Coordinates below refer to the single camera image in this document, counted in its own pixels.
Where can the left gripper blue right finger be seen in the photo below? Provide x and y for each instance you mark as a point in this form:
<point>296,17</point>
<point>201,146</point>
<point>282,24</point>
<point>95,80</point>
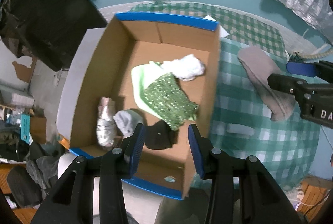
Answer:
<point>197,149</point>

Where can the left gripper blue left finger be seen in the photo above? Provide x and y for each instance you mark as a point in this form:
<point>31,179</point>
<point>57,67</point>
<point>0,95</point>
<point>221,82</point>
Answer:
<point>136,147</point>

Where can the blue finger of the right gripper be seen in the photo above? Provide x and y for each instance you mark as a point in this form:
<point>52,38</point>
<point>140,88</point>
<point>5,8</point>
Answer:
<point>285,84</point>
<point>303,69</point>

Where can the black sock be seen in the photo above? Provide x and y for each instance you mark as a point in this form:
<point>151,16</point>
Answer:
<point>160,136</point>

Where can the grey sock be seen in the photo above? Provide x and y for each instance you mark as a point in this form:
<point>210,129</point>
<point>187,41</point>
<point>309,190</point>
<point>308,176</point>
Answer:
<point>126,121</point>

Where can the patterned white sock bundle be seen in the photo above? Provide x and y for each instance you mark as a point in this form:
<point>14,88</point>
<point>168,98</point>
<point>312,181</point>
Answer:
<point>106,129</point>

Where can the grey fleece mitten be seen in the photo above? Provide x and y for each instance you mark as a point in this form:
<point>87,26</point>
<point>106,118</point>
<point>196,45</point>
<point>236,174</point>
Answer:
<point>259,66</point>

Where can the green sparkly knitted cloth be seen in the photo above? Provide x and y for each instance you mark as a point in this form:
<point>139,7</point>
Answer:
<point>169,101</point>

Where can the light green cloth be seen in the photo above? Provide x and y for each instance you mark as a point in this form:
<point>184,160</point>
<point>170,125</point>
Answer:
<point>142,76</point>

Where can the white blue striped plastic bundle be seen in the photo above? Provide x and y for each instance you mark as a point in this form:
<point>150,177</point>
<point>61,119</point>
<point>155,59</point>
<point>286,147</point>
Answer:
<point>186,68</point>

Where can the green checkered tablecloth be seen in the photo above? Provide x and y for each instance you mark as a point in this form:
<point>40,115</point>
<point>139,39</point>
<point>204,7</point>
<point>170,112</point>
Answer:
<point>241,124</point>

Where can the blue cardboard box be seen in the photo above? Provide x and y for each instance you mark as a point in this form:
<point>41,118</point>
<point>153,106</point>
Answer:
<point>102,67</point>

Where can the green beige checkered blanket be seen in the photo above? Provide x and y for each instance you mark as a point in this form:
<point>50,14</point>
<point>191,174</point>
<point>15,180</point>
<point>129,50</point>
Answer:
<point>241,28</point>

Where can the white paper sheet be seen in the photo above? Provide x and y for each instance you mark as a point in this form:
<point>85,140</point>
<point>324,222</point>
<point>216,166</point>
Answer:
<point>223,32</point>

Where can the teal book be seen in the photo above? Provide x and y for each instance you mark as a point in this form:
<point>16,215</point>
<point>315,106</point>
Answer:
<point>25,129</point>

